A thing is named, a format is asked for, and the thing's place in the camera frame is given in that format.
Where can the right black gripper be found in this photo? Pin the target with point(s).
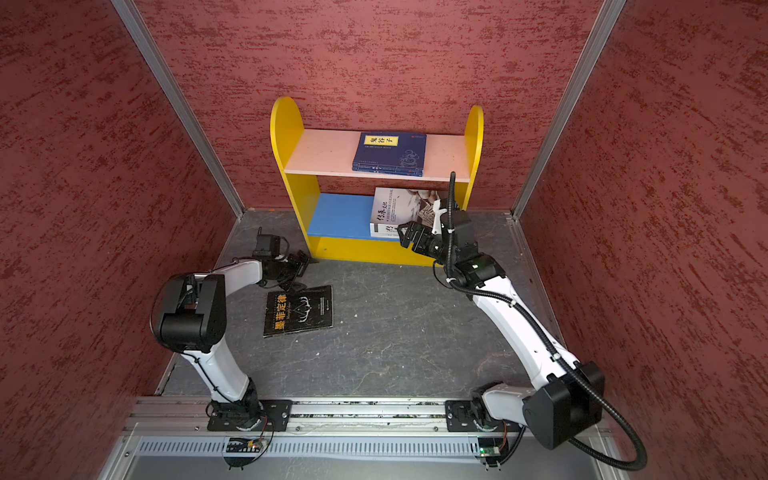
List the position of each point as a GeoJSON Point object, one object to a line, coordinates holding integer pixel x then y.
{"type": "Point", "coordinates": [423, 231]}

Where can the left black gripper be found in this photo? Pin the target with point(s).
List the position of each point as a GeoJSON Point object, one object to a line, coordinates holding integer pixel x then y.
{"type": "Point", "coordinates": [300, 269]}

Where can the white book with brown blocks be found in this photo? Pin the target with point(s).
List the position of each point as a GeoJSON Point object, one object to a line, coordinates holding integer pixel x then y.
{"type": "Point", "coordinates": [385, 235]}

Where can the heritage culture photo book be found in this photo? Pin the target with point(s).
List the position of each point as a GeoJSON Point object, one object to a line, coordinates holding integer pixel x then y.
{"type": "Point", "coordinates": [395, 206]}

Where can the black book with gold letters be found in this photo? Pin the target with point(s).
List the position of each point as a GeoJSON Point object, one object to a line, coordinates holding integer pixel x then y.
{"type": "Point", "coordinates": [298, 311]}

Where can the dark blue booklet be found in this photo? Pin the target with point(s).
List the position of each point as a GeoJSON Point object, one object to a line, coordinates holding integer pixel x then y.
{"type": "Point", "coordinates": [388, 170]}
{"type": "Point", "coordinates": [395, 149]}

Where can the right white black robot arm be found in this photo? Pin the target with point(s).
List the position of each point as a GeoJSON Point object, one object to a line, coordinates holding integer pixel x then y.
{"type": "Point", "coordinates": [556, 408]}

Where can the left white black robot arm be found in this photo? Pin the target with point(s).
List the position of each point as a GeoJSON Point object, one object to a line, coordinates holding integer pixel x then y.
{"type": "Point", "coordinates": [191, 321]}

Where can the yellow pink blue bookshelf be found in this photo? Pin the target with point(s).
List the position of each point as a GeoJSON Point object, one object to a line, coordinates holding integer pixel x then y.
{"type": "Point", "coordinates": [336, 226]}

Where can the left green circuit board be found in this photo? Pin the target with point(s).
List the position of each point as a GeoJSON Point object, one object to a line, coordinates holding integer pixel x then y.
{"type": "Point", "coordinates": [244, 446]}

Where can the green circuit board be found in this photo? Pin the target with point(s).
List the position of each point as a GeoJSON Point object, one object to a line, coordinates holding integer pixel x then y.
{"type": "Point", "coordinates": [491, 449]}
{"type": "Point", "coordinates": [244, 446]}

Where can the right green circuit board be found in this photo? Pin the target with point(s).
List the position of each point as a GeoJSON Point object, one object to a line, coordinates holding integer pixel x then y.
{"type": "Point", "coordinates": [491, 449]}

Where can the right corner aluminium profile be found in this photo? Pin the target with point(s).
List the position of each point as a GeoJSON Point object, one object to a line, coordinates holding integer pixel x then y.
{"type": "Point", "coordinates": [601, 30]}

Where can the corner aluminium profile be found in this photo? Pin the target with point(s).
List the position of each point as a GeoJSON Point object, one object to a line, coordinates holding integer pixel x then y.
{"type": "Point", "coordinates": [138, 30]}
{"type": "Point", "coordinates": [601, 30]}

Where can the left corner aluminium profile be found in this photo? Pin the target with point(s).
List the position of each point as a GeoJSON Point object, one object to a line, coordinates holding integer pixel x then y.
{"type": "Point", "coordinates": [138, 30]}

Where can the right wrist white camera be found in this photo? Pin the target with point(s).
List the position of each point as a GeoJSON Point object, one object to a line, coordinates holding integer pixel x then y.
{"type": "Point", "coordinates": [439, 207]}

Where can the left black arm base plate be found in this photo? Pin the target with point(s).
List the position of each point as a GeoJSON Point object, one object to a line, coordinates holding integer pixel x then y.
{"type": "Point", "coordinates": [265, 415]}

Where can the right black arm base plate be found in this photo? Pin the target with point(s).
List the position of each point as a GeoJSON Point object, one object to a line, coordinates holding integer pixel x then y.
{"type": "Point", "coordinates": [472, 416]}

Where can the aluminium mounting rail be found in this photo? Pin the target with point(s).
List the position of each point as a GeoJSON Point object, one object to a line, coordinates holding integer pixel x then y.
{"type": "Point", "coordinates": [306, 416]}

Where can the slotted white cable duct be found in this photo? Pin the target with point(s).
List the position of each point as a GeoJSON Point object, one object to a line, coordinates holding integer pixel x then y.
{"type": "Point", "coordinates": [451, 448]}

